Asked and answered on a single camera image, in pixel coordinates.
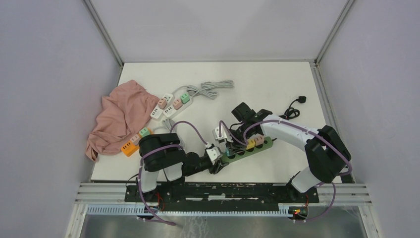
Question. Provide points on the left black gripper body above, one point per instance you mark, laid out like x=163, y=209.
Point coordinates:
x=212, y=168

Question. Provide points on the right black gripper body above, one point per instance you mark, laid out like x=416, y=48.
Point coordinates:
x=236, y=144

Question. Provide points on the green power strip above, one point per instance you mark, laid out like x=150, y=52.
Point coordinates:
x=268, y=143

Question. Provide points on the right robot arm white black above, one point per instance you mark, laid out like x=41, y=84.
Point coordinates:
x=327, y=156

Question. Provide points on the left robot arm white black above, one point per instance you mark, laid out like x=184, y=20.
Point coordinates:
x=163, y=152

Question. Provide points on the yellow charger plug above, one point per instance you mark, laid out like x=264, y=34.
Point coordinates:
x=251, y=145

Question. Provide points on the pink charger plug far end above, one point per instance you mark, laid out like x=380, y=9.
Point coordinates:
x=259, y=141

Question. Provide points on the green plug on white strip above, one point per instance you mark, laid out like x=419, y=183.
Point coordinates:
x=185, y=98

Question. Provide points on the pink plug on right strip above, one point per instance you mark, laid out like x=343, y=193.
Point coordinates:
x=177, y=104

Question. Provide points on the white power strip left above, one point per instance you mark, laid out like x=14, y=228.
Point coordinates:
x=157, y=113

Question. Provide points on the orange power strip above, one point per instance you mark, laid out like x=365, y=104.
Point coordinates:
x=132, y=145

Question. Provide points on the pink cloth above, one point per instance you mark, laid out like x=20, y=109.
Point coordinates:
x=126, y=110

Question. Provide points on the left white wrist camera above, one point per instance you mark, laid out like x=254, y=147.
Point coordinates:
x=214, y=153

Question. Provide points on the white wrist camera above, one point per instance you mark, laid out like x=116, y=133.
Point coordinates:
x=220, y=135
x=214, y=153

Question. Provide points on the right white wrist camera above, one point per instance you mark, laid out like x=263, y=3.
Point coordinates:
x=220, y=135

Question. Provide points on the black mounting base plate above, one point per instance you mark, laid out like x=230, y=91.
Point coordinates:
x=221, y=197

